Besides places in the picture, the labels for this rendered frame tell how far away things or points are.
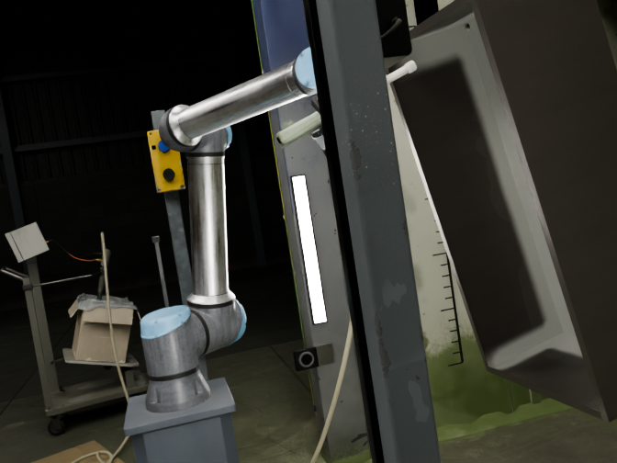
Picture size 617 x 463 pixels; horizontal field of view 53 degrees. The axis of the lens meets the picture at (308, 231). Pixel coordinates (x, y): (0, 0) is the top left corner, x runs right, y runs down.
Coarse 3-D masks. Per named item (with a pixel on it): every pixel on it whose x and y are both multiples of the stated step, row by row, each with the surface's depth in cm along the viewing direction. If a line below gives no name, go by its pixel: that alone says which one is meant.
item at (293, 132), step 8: (408, 64) 187; (400, 72) 186; (408, 72) 187; (392, 80) 186; (288, 120) 178; (304, 120) 177; (312, 120) 178; (320, 120) 178; (288, 128) 176; (296, 128) 176; (304, 128) 177; (312, 128) 178; (280, 136) 175; (288, 136) 176; (296, 136) 176; (304, 136) 178; (288, 144) 176
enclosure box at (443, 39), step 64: (512, 0) 157; (576, 0) 162; (448, 64) 218; (512, 64) 157; (576, 64) 162; (448, 128) 219; (512, 128) 159; (576, 128) 163; (448, 192) 219; (512, 192) 227; (576, 192) 163; (448, 256) 220; (512, 256) 227; (576, 256) 163; (512, 320) 228; (576, 320) 164; (576, 384) 193
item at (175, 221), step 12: (156, 120) 264; (168, 204) 266; (180, 204) 268; (168, 216) 267; (180, 216) 268; (180, 228) 268; (180, 240) 268; (180, 252) 268; (180, 264) 268; (180, 276) 268; (180, 288) 268; (192, 288) 269; (204, 360) 271; (204, 372) 271
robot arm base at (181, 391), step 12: (192, 372) 180; (156, 384) 178; (168, 384) 177; (180, 384) 177; (192, 384) 179; (204, 384) 183; (156, 396) 178; (168, 396) 176; (180, 396) 176; (192, 396) 178; (204, 396) 181; (156, 408) 176; (168, 408) 175; (180, 408) 176
